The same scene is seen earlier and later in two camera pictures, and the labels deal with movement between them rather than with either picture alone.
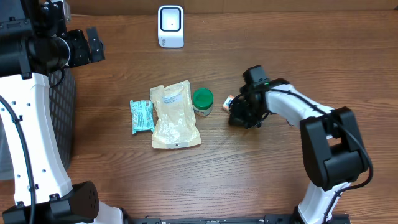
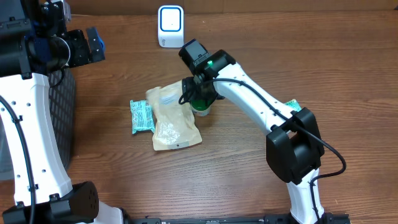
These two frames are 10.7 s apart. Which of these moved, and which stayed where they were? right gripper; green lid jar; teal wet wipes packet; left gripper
Moved: right gripper
Stayed: green lid jar; teal wet wipes packet; left gripper
